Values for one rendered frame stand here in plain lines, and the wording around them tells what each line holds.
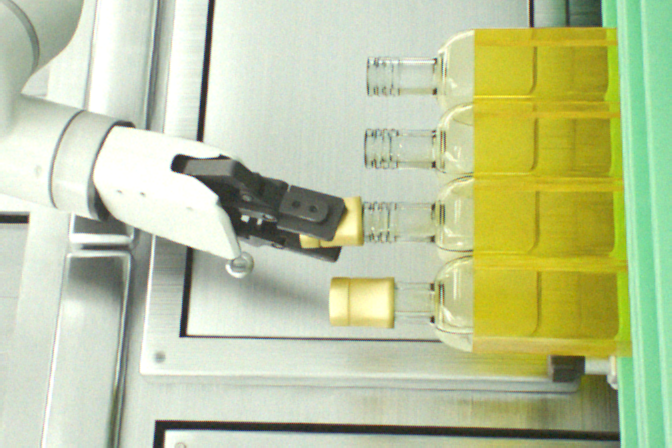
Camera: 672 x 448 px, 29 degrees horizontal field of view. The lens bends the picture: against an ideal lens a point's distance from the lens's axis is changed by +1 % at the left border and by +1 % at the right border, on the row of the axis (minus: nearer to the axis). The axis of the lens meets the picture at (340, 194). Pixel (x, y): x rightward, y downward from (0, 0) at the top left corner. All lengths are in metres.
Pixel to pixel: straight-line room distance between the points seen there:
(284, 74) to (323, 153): 0.08
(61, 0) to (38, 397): 0.32
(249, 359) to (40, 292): 0.19
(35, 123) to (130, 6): 0.25
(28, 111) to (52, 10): 0.07
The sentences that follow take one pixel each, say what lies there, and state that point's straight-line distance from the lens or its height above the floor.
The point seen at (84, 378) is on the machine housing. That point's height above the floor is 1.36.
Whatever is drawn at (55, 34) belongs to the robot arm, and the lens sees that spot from 0.96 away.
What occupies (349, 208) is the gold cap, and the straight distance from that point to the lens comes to 0.89.
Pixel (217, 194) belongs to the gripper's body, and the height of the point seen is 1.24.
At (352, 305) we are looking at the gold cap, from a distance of 0.87.
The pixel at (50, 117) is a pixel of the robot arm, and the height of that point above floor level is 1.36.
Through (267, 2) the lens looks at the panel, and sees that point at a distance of 1.14.
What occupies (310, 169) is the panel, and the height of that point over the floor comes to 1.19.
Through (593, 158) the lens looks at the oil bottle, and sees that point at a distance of 0.90.
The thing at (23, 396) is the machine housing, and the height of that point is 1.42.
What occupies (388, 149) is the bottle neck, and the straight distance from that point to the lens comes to 0.91.
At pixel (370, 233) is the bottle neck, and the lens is 0.89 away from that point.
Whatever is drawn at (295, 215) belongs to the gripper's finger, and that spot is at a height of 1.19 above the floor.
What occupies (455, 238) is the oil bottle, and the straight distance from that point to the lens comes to 0.87.
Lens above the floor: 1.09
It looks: 4 degrees up
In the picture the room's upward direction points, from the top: 89 degrees counter-clockwise
